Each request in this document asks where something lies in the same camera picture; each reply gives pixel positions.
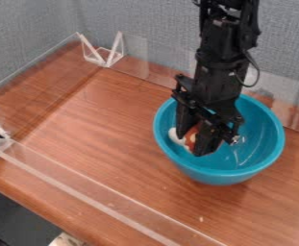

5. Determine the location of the clear acrylic front barrier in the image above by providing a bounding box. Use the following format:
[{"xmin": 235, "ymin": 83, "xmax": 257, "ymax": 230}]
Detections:
[{"xmin": 0, "ymin": 140, "xmax": 226, "ymax": 246}]

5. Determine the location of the toy mushroom brown cap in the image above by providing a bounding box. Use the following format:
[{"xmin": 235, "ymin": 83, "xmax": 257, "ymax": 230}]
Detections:
[{"xmin": 168, "ymin": 125, "xmax": 199, "ymax": 153}]

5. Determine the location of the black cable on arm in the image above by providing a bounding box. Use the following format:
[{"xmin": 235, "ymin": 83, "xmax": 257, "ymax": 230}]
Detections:
[{"xmin": 234, "ymin": 51, "xmax": 262, "ymax": 88}]

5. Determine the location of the clear acrylic barrier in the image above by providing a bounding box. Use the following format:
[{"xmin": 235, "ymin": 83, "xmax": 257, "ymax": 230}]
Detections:
[
  {"xmin": 0, "ymin": 140, "xmax": 226, "ymax": 246},
  {"xmin": 76, "ymin": 32, "xmax": 299, "ymax": 135}
]

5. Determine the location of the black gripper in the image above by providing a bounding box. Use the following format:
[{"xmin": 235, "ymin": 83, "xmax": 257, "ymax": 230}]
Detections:
[{"xmin": 172, "ymin": 74, "xmax": 245, "ymax": 157}]

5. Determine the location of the blue plastic bowl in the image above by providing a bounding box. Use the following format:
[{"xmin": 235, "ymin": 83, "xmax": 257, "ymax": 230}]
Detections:
[{"xmin": 152, "ymin": 94, "xmax": 285, "ymax": 185}]

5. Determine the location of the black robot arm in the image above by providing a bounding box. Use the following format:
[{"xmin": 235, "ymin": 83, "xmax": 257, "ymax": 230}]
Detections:
[{"xmin": 172, "ymin": 0, "xmax": 261, "ymax": 157}]

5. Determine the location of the clear acrylic corner bracket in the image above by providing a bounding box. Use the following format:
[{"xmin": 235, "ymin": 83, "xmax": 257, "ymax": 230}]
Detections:
[{"xmin": 78, "ymin": 32, "xmax": 124, "ymax": 68}]

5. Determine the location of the clear acrylic back barrier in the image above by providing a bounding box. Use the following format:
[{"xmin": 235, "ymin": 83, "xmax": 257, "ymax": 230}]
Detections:
[{"xmin": 76, "ymin": 32, "xmax": 299, "ymax": 135}]

